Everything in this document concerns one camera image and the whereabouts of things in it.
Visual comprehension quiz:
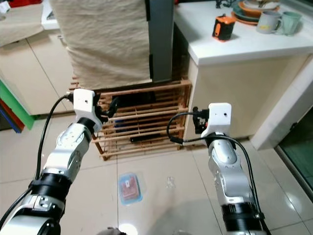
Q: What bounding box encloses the orange plate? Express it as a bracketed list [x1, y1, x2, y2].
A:
[231, 0, 280, 25]

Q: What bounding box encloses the teal plate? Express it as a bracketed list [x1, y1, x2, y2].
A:
[232, 4, 262, 20]

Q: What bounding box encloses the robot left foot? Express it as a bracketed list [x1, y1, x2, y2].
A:
[106, 227, 127, 235]

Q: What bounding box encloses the red board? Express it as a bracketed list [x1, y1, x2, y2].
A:
[0, 100, 25, 132]

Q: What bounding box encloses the beige woven counter mat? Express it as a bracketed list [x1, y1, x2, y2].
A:
[0, 2, 45, 47]

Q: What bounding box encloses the beige kitchen cabinet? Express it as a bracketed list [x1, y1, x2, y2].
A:
[0, 27, 77, 116]

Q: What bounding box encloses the white topped kitchen island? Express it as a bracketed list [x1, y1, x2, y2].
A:
[174, 0, 313, 150]

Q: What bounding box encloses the small grey fridge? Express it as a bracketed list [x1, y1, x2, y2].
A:
[148, 0, 175, 83]

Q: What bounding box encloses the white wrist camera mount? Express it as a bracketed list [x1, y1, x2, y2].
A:
[73, 89, 103, 132]
[201, 103, 232, 140]

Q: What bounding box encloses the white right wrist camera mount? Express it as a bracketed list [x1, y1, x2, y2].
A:
[201, 103, 232, 140]

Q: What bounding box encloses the wooden slatted rack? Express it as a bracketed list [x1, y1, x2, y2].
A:
[70, 73, 193, 161]

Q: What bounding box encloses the orange and black box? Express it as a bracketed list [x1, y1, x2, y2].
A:
[212, 16, 236, 42]

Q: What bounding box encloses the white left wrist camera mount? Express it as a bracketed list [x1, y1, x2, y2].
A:
[73, 89, 103, 132]

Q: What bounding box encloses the blue board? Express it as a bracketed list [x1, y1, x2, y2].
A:
[0, 110, 13, 133]

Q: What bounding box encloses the white dish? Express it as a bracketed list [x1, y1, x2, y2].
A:
[242, 0, 279, 9]

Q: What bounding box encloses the black long flat object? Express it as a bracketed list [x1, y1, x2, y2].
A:
[130, 133, 160, 143]

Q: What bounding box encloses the pale green mug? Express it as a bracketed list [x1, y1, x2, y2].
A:
[279, 12, 303, 36]

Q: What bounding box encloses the large beige linen cloth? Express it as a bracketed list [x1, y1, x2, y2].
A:
[49, 0, 152, 91]

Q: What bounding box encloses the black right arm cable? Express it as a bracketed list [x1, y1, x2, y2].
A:
[166, 114, 272, 235]

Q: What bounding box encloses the grey mug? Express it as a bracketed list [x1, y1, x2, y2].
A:
[256, 11, 283, 34]

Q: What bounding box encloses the green board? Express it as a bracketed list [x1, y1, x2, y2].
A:
[0, 81, 35, 129]

